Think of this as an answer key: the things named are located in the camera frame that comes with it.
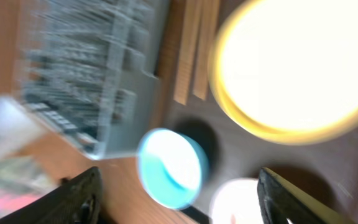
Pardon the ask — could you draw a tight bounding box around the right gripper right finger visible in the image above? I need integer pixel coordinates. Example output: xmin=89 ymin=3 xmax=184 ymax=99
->
xmin=257 ymin=167 xmax=353 ymax=224

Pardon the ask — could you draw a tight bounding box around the yellow plate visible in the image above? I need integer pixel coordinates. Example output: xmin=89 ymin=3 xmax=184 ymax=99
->
xmin=209 ymin=1 xmax=358 ymax=145

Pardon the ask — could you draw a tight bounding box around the wooden chopstick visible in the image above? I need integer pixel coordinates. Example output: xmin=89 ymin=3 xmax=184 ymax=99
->
xmin=193 ymin=0 xmax=221 ymax=100
xmin=173 ymin=0 xmax=202 ymax=105

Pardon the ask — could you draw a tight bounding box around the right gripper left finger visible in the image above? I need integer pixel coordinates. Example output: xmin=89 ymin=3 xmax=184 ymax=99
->
xmin=0 ymin=166 xmax=102 ymax=224

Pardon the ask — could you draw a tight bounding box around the grey dishwasher rack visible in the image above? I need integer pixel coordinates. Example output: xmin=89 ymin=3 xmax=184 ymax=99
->
xmin=17 ymin=0 xmax=170 ymax=160

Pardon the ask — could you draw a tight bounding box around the white pink bowl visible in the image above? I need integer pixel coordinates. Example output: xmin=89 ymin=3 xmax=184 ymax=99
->
xmin=209 ymin=178 xmax=264 ymax=224

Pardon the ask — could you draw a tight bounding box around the light blue bowl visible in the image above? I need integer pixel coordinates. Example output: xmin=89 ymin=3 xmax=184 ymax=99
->
xmin=137 ymin=128 xmax=209 ymax=210

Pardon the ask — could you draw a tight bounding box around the dark brown serving tray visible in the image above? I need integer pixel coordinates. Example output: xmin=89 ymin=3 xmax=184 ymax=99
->
xmin=164 ymin=1 xmax=358 ymax=223

